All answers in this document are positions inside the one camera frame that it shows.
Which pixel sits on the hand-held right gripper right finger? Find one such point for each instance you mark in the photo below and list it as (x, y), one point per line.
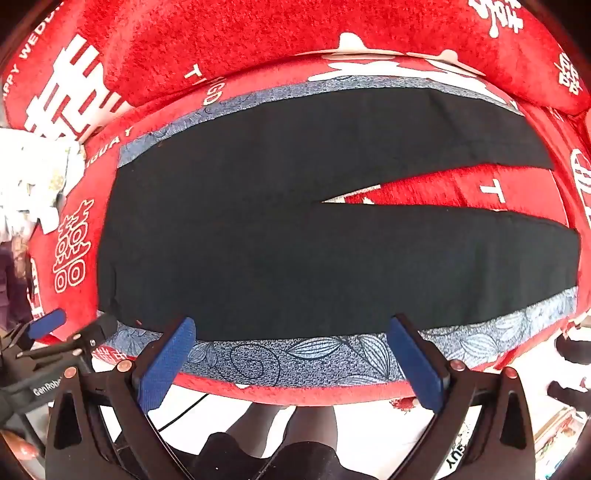
(415, 364)

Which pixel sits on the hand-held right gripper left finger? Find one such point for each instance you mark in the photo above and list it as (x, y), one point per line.
(166, 364)

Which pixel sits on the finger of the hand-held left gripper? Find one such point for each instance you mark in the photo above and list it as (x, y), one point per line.
(94, 330)
(46, 321)

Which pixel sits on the person's left hand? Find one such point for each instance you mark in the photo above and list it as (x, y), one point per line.
(16, 445)

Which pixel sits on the dark purple cloth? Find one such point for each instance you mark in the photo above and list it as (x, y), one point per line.
(9, 286)

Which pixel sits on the blue-grey leaf patterned cloth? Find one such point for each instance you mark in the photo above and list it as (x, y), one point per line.
(323, 350)

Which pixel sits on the person's left leg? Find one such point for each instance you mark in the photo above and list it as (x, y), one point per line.
(258, 429)

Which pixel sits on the person's leg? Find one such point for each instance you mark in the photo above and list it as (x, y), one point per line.
(311, 424)
(258, 429)

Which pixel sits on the person's right leg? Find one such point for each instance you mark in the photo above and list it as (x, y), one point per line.
(311, 424)

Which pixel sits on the white patterned cloth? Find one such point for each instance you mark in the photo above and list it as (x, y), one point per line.
(32, 175)

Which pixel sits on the black shoe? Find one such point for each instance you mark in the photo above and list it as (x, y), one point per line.
(570, 397)
(575, 346)

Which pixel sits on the colourful printed carton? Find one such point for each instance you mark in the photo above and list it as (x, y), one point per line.
(556, 438)

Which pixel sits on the red printed sofa seat cover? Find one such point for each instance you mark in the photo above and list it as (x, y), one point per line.
(461, 184)

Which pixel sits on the red printed sofa back cover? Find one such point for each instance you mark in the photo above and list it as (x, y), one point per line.
(231, 37)

